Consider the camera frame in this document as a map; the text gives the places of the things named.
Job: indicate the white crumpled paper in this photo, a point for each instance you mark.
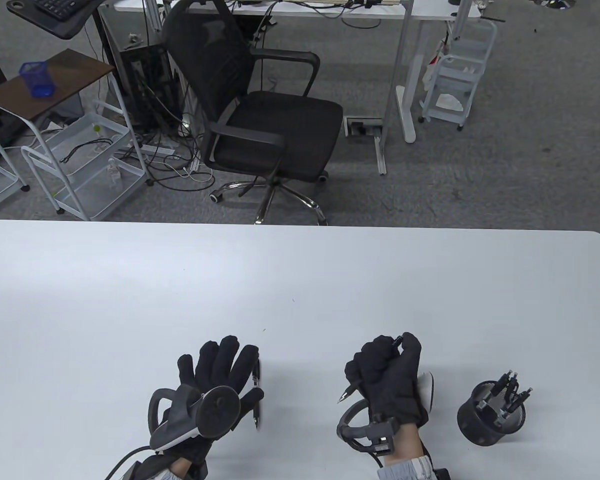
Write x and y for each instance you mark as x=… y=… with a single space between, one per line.
x=450 y=102

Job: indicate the person's left forearm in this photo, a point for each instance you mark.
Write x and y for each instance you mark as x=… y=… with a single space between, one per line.
x=180 y=467

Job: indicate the metal floor outlet box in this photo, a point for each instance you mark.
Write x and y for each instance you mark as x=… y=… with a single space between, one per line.
x=362 y=127

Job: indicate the person's left hand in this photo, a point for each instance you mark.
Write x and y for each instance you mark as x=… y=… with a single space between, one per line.
x=215 y=362

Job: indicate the black keyboard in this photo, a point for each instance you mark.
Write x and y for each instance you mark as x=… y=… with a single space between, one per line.
x=55 y=6

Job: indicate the white plastic utility cart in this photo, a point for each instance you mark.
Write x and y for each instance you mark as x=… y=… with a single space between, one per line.
x=455 y=70

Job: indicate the person's right forearm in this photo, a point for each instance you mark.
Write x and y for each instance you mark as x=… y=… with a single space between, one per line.
x=405 y=445

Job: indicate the white and red hanging bag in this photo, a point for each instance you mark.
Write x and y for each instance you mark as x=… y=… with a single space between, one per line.
x=432 y=70

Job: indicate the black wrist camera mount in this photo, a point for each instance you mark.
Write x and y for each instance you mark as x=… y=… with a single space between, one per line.
x=201 y=467
x=382 y=437

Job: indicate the person's right hand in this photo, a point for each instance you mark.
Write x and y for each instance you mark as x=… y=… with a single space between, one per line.
x=390 y=380

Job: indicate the aluminium frame post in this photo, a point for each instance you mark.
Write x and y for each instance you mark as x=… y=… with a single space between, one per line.
x=152 y=12

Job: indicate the white power strip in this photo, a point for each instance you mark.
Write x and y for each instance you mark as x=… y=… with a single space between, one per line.
x=157 y=149

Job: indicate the brown-top white rolling cart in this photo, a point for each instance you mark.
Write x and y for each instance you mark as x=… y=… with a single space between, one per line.
x=80 y=70

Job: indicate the white office desk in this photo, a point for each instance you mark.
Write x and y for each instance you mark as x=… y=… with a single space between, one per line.
x=411 y=100

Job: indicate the black battery box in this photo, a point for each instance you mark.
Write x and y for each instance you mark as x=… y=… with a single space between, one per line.
x=147 y=470
x=440 y=474

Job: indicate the black mesh pen holder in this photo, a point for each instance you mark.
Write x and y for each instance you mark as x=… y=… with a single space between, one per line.
x=480 y=430

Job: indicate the black computer tower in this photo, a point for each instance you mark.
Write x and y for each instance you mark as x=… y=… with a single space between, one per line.
x=145 y=85

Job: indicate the black click pen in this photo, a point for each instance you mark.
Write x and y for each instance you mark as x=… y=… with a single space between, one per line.
x=512 y=382
x=520 y=400
x=347 y=392
x=256 y=372
x=502 y=382

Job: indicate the black and white controller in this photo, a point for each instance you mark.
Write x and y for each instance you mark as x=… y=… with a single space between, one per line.
x=220 y=410
x=427 y=392

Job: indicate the black mesh office chair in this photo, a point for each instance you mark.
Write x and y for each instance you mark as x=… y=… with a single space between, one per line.
x=280 y=130

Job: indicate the blue mesh cup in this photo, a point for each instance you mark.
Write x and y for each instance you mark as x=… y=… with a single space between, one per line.
x=40 y=82

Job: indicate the clear spray bottle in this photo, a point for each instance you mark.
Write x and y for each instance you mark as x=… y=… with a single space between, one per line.
x=114 y=175

